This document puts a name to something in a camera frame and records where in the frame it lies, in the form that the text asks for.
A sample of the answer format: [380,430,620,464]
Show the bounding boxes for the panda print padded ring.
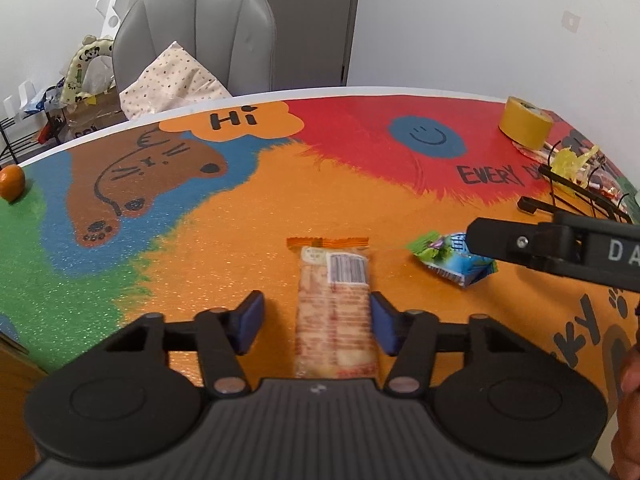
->
[62,35,116,107]

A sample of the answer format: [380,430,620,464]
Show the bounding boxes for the blue and white bag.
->
[36,85,67,112]

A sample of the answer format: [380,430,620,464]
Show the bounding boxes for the colourful cartoon table mat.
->
[0,94,640,411]

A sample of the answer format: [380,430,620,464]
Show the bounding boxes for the person's right hand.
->
[612,345,640,480]

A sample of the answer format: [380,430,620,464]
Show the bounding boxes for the grey chair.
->
[112,0,278,102]

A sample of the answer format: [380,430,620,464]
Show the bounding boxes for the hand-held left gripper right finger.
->
[370,290,532,399]

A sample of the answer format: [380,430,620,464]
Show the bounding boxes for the grey interior door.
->
[204,0,364,93]

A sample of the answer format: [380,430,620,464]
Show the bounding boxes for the black wire rack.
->
[516,145,640,224]

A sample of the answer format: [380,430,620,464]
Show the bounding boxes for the orange-ended cracker packet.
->
[286,236,379,380]

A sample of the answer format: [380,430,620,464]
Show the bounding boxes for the dotted cream pillow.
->
[120,41,234,122]

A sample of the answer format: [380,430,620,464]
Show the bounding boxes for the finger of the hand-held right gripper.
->
[466,216,552,272]

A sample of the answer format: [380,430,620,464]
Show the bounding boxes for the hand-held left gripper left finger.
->
[102,290,267,399]

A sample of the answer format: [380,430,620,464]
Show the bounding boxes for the yellow tape roll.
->
[499,96,555,152]

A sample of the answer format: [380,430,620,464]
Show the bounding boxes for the blue and green snack packet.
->
[406,231,499,289]

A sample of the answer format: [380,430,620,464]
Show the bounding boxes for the white plastic holder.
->
[2,82,37,122]

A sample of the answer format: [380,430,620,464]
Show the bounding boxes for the black shoe rack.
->
[0,114,57,167]

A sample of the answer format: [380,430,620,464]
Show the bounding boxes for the small packets in rack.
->
[594,169,628,200]

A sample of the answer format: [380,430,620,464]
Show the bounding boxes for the tangerine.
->
[0,164,27,204]

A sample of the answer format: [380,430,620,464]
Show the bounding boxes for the yellow candy wrappers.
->
[550,144,601,184]

